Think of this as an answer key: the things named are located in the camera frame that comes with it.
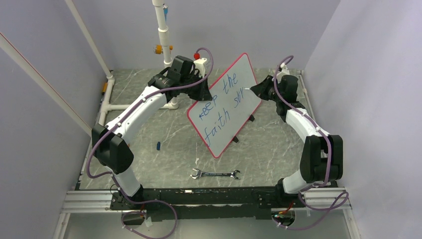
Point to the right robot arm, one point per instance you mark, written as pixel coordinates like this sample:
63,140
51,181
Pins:
322,156

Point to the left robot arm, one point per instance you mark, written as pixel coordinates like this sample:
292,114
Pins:
111,141

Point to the white PVC pipe frame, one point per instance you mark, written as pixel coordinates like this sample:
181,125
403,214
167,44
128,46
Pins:
30,70

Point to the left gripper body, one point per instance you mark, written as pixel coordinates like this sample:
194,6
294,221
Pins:
193,91

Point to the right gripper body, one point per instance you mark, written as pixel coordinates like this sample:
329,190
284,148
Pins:
271,91

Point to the pink framed whiteboard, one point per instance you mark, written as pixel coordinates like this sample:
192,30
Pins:
219,120

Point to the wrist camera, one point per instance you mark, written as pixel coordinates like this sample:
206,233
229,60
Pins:
202,64
282,71

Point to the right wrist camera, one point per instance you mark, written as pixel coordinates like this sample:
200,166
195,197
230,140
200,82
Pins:
282,71

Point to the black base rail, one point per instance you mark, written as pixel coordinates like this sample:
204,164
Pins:
209,203

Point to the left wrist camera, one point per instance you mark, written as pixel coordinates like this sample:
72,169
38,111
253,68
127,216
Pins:
202,64

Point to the silver open end wrench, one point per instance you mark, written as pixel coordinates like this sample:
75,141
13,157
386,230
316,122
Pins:
198,174

